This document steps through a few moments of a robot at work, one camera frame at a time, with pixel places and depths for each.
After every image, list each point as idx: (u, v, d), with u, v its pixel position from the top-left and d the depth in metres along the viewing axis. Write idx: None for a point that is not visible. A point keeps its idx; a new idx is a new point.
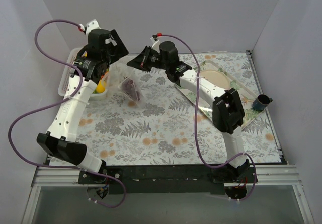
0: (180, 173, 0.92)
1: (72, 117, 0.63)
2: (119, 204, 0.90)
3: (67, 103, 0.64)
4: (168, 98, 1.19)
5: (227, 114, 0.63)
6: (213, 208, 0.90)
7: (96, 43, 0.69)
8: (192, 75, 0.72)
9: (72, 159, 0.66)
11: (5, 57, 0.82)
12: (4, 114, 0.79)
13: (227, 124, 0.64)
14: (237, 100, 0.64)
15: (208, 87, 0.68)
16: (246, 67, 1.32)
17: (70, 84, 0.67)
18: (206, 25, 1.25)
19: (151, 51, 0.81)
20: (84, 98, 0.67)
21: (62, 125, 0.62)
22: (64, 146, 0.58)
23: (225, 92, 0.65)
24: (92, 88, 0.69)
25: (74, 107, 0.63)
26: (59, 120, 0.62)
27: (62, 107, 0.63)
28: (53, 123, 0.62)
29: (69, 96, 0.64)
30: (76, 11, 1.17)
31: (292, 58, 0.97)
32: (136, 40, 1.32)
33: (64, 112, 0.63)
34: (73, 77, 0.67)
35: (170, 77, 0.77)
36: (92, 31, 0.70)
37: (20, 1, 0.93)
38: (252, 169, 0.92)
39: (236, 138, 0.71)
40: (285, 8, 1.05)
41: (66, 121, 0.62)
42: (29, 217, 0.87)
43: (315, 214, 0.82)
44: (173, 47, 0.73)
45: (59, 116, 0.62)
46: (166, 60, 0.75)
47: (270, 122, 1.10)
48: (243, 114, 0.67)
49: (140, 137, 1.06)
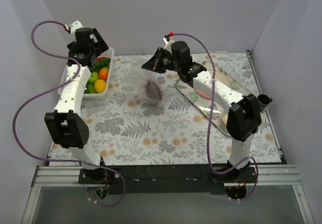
0: (180, 173, 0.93)
1: (76, 95, 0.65)
2: (121, 199, 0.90)
3: (69, 85, 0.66)
4: (168, 98, 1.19)
5: (244, 121, 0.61)
6: (213, 209, 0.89)
7: (85, 39, 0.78)
8: (207, 77, 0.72)
9: (78, 142, 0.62)
11: (5, 57, 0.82)
12: (4, 114, 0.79)
13: (243, 131, 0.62)
14: (254, 107, 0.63)
15: (224, 91, 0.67)
16: (246, 67, 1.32)
17: (69, 72, 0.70)
18: (206, 26, 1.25)
19: (163, 53, 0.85)
20: (83, 82, 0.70)
21: (68, 102, 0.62)
22: (73, 117, 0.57)
23: (242, 97, 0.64)
24: (88, 76, 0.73)
25: (76, 87, 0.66)
26: (64, 98, 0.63)
27: (66, 88, 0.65)
28: (59, 102, 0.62)
29: (71, 78, 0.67)
30: (76, 10, 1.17)
31: (292, 58, 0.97)
32: (136, 40, 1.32)
33: (68, 91, 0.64)
34: (71, 66, 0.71)
35: (182, 77, 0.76)
36: (77, 30, 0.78)
37: (20, 1, 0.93)
38: (252, 169, 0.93)
39: (247, 145, 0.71)
40: (285, 8, 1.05)
41: (71, 98, 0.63)
42: (29, 218, 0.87)
43: (315, 214, 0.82)
44: (186, 46, 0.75)
45: (63, 95, 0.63)
46: (178, 59, 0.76)
47: (270, 122, 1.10)
48: (260, 122, 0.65)
49: (140, 137, 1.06)
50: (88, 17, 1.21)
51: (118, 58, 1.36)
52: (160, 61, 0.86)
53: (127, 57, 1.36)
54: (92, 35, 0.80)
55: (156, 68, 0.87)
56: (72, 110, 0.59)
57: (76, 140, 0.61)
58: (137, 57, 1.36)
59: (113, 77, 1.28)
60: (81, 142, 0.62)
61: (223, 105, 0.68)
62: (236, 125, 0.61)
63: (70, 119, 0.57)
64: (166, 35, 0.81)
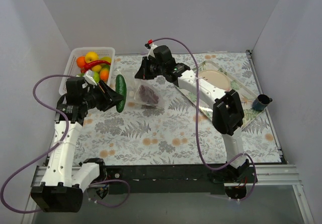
0: (180, 173, 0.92)
1: (66, 160, 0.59)
2: (125, 199, 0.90)
3: (58, 150, 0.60)
4: (168, 98, 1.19)
5: (228, 117, 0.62)
6: (213, 209, 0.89)
7: (77, 88, 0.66)
8: (191, 76, 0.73)
9: (70, 208, 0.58)
11: (6, 57, 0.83)
12: (4, 114, 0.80)
13: (228, 125, 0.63)
14: (237, 102, 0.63)
15: (208, 88, 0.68)
16: (246, 67, 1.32)
17: (57, 130, 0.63)
18: (207, 25, 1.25)
19: (148, 62, 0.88)
20: (73, 140, 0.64)
21: (57, 171, 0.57)
22: (63, 191, 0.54)
23: (225, 93, 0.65)
24: (79, 130, 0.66)
25: (66, 153, 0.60)
26: (53, 167, 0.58)
27: (53, 154, 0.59)
28: (47, 173, 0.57)
29: (59, 141, 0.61)
30: (76, 11, 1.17)
31: (292, 58, 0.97)
32: (136, 40, 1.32)
33: (57, 157, 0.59)
34: (59, 123, 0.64)
35: (168, 78, 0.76)
36: (68, 79, 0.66)
37: (20, 1, 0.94)
38: (252, 169, 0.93)
39: (236, 139, 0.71)
40: (285, 7, 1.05)
41: (60, 166, 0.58)
42: (29, 217, 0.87)
43: (315, 214, 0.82)
44: (167, 48, 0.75)
45: (52, 163, 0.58)
46: (161, 62, 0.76)
47: (270, 122, 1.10)
48: (243, 115, 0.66)
49: (140, 137, 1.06)
50: (89, 17, 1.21)
51: (119, 58, 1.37)
52: (148, 68, 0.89)
53: (127, 58, 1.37)
54: (83, 84, 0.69)
55: (146, 76, 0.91)
56: (61, 182, 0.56)
57: (67, 207, 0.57)
58: (137, 57, 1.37)
59: (113, 77, 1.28)
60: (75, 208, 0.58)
61: (209, 103, 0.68)
62: (221, 121, 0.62)
63: (61, 191, 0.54)
64: (147, 43, 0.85)
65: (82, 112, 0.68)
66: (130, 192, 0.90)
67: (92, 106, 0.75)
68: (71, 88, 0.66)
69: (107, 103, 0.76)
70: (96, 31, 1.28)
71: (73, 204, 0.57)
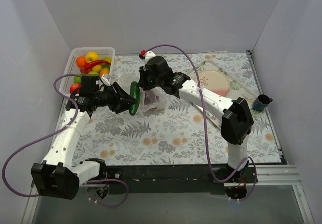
0: (180, 173, 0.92)
1: (70, 143, 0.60)
2: (123, 201, 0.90)
3: (64, 133, 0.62)
4: (168, 98, 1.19)
5: (238, 125, 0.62)
6: (213, 209, 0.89)
7: (90, 82, 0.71)
8: (193, 86, 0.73)
9: (64, 194, 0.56)
11: (5, 57, 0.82)
12: (4, 113, 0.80)
13: (239, 135, 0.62)
14: (245, 109, 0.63)
15: (213, 98, 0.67)
16: (246, 67, 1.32)
17: (66, 117, 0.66)
18: (207, 25, 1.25)
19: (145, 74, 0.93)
20: (80, 128, 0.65)
21: (59, 152, 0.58)
22: (61, 171, 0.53)
23: (232, 102, 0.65)
24: (86, 120, 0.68)
25: (70, 136, 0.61)
26: (56, 148, 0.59)
27: (58, 137, 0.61)
28: (50, 152, 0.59)
29: (66, 125, 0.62)
30: (76, 11, 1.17)
31: (292, 58, 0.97)
32: (136, 40, 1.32)
33: (61, 139, 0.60)
34: (69, 110, 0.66)
35: (168, 89, 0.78)
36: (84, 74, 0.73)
37: (20, 1, 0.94)
38: (252, 169, 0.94)
39: (243, 147, 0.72)
40: (285, 7, 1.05)
41: (63, 148, 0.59)
42: (29, 217, 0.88)
43: (315, 214, 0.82)
44: (162, 60, 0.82)
45: (56, 144, 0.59)
46: (159, 73, 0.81)
47: (270, 122, 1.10)
48: (252, 122, 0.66)
49: (140, 137, 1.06)
50: (89, 17, 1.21)
51: (119, 58, 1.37)
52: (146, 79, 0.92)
53: (127, 58, 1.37)
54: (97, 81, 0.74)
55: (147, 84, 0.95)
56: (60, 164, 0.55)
57: (62, 191, 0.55)
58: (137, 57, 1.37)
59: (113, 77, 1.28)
60: (69, 194, 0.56)
61: (215, 114, 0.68)
62: (232, 131, 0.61)
63: (59, 171, 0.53)
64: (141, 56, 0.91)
65: (91, 105, 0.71)
66: (129, 192, 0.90)
67: (103, 105, 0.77)
68: (85, 82, 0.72)
69: (117, 103, 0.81)
70: (96, 31, 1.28)
71: (69, 189, 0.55)
